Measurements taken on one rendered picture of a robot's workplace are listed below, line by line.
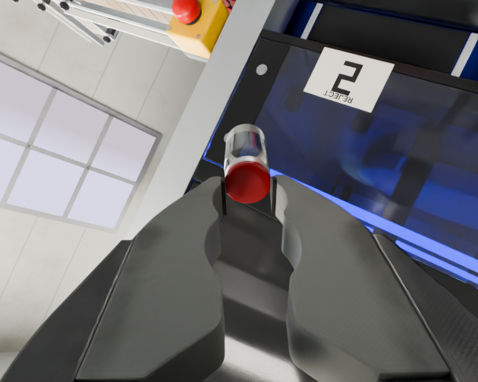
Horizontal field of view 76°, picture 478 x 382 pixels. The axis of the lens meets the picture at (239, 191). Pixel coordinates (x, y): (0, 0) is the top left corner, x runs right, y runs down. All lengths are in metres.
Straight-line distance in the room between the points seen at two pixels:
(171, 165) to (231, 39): 0.20
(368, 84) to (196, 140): 0.23
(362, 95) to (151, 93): 2.73
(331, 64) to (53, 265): 3.09
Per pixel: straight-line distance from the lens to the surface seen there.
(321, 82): 0.41
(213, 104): 0.44
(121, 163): 3.02
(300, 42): 0.45
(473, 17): 0.52
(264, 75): 0.43
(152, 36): 0.86
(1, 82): 2.83
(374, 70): 0.41
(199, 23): 0.51
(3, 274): 3.29
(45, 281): 3.37
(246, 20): 0.49
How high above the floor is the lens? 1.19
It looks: 2 degrees up
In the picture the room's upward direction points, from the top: 154 degrees counter-clockwise
